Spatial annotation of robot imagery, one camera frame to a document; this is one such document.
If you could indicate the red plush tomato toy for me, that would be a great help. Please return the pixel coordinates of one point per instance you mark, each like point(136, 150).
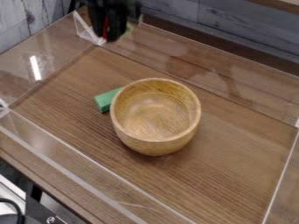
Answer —
point(129, 29)

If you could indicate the black metal table frame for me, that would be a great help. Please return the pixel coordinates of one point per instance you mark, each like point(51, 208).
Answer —
point(26, 204)

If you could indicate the green rectangular block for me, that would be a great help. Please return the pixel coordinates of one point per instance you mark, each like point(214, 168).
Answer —
point(105, 99)

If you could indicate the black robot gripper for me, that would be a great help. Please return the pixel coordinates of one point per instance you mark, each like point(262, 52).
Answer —
point(121, 10)

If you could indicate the clear acrylic tray walls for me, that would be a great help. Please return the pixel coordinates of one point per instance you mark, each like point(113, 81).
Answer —
point(236, 174)

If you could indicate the round wooden bowl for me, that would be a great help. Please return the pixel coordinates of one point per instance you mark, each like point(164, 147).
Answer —
point(156, 113)

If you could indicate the clear acrylic corner bracket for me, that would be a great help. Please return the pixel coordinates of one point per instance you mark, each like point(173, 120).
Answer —
point(86, 31)

